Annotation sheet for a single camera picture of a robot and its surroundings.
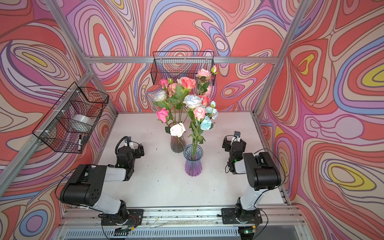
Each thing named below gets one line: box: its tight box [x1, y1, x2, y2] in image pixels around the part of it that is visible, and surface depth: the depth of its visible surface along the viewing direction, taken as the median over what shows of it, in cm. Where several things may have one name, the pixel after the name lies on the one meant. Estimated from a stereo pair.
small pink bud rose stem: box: [195, 65, 219, 96], surface depth 73 cm
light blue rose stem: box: [183, 94, 203, 109], surface depth 63 cm
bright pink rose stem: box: [159, 78, 169, 91], surface depth 80 cm
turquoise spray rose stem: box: [198, 100, 219, 144], surface depth 68 cm
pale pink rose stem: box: [189, 106, 207, 145], surface depth 61 cm
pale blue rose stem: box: [152, 90, 174, 124], surface depth 77 cm
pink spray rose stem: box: [167, 77, 178, 124], surface depth 78 cm
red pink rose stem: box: [202, 96, 211, 106], surface depth 71 cm
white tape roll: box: [71, 114, 95, 126], surface depth 75 cm
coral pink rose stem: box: [175, 76, 197, 103], surface depth 75 cm
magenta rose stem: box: [156, 107, 173, 134], surface depth 62 cm
